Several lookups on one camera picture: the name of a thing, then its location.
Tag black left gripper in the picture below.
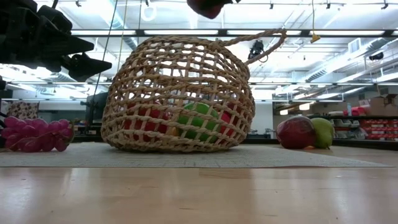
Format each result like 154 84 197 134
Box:
0 0 113 82

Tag red yellow peach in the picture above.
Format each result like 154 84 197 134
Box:
186 0 233 20

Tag red tomato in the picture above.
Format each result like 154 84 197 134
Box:
124 104 170 133

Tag woven straw basket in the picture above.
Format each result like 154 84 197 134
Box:
101 28 287 153

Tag green apple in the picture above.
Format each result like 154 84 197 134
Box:
177 102 221 144

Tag black linear ceiling light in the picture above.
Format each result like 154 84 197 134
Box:
71 29 398 38

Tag black background monitor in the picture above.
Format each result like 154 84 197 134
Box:
85 91 110 127

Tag floral patterned box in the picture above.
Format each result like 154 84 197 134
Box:
6 101 39 121

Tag purple grape bunch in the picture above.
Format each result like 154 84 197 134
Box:
0 116 75 153

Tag dark red apple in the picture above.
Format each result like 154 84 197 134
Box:
275 115 317 150

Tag grey woven placemat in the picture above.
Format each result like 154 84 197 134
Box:
0 142 394 169

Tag green pear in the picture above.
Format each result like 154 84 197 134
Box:
310 117 336 149

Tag red plastic bag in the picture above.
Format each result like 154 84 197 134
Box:
343 106 368 117

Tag brown cardboard box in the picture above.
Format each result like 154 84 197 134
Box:
368 93 398 116

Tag shelf with red bins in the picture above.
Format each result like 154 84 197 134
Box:
329 115 398 147

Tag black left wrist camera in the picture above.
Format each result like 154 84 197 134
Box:
37 4 73 32

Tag black overhead camera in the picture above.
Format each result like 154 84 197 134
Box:
248 39 269 63

